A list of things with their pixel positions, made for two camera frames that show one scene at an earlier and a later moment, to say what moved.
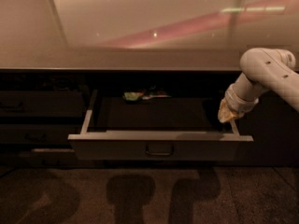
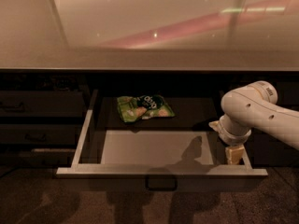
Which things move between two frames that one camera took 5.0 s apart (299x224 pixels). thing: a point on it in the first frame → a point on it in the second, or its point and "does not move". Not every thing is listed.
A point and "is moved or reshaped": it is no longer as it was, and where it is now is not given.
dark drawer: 158,128 is moved or reshaped
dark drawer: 37,160 does not move
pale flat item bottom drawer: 52,150 does not move
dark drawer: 41,103 does not move
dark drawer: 36,133 does not move
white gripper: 239,103 → 226,134
